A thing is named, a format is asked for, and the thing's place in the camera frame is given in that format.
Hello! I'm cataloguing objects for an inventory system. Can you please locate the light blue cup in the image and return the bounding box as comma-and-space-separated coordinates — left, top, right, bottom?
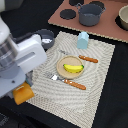
77, 32, 89, 49

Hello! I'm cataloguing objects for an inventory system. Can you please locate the pink stove board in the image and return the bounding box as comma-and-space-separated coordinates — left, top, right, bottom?
48, 0, 128, 43

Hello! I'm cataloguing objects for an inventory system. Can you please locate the beige woven placemat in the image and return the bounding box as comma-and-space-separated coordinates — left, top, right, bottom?
28, 31, 115, 128

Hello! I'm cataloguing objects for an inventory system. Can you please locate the fork with wooden handle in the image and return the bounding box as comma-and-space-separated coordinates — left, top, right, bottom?
45, 72, 86, 90

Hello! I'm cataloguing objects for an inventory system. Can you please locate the knife with wooden handle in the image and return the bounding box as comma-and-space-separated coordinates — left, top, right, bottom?
59, 50, 98, 63

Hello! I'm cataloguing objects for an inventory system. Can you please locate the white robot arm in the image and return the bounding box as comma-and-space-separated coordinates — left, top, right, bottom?
0, 17, 47, 98

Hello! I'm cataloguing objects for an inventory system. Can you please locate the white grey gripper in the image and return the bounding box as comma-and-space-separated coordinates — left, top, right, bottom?
0, 34, 47, 98

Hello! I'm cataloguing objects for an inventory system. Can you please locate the grey pot with handles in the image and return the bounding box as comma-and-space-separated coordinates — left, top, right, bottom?
76, 3, 105, 27

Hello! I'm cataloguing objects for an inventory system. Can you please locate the grey saucepan with handle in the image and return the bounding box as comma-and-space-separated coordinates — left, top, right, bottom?
14, 29, 55, 50

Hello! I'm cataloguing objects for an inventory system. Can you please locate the round beige plate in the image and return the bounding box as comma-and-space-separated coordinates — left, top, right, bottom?
56, 55, 83, 79

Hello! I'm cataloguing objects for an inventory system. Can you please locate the beige bowl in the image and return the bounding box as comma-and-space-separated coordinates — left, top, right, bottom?
119, 5, 128, 30

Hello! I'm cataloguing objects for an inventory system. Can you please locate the yellow banana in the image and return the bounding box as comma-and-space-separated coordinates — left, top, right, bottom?
63, 64, 84, 73

